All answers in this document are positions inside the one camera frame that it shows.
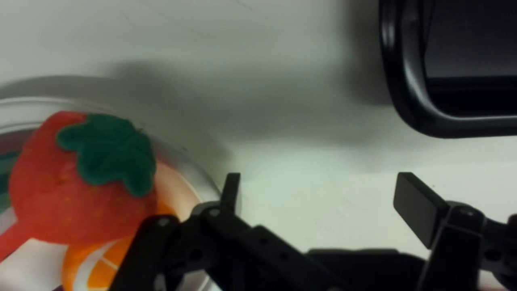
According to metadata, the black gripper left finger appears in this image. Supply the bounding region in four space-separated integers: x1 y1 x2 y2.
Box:
219 174 240 214

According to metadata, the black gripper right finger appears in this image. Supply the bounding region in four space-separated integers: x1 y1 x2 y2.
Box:
392 172 448 250

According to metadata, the white plate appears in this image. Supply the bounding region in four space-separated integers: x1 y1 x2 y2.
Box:
0 98 217 291

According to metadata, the black grill pan tray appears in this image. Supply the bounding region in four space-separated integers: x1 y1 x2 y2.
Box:
377 0 517 138

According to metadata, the red plush strawberry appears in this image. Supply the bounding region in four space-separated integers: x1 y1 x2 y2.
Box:
0 112 156 259

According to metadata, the orange slice toy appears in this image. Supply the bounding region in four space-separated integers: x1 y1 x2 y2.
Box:
61 238 132 291

